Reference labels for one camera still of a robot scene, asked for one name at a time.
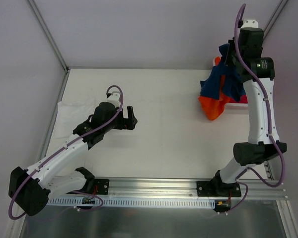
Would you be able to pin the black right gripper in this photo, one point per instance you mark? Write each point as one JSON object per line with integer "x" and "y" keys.
{"x": 231, "y": 53}

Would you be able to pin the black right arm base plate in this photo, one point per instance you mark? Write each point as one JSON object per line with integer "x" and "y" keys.
{"x": 203, "y": 188}

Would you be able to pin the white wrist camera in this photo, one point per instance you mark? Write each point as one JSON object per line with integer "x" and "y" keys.
{"x": 249, "y": 23}
{"x": 114, "y": 98}

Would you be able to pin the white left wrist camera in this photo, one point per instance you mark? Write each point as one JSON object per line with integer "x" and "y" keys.
{"x": 114, "y": 98}

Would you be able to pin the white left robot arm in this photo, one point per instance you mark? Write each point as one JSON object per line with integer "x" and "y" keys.
{"x": 32, "y": 188}

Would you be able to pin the aluminium mounting rail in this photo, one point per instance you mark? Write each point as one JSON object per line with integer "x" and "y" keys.
{"x": 185, "y": 188}

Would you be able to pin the orange t shirt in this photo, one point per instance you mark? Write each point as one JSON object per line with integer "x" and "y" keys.
{"x": 213, "y": 106}

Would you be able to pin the blue printed t shirt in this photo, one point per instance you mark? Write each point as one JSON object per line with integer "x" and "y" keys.
{"x": 232, "y": 86}

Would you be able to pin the folded white t shirt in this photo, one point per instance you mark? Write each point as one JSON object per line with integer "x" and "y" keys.
{"x": 71, "y": 114}

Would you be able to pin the white plastic basket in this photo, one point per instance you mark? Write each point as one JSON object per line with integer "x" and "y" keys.
{"x": 229, "y": 105}

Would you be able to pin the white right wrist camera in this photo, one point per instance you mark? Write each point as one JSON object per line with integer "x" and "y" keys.
{"x": 249, "y": 23}

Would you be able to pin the white slotted cable duct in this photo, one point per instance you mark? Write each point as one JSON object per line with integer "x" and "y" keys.
{"x": 81, "y": 201}

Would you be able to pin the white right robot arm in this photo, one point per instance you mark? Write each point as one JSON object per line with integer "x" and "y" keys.
{"x": 257, "y": 76}

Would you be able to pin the pink t shirt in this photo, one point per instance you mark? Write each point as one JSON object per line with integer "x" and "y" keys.
{"x": 243, "y": 100}

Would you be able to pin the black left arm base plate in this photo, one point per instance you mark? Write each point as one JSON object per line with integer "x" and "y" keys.
{"x": 100, "y": 186}

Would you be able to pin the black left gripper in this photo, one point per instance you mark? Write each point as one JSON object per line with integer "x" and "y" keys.
{"x": 125, "y": 121}

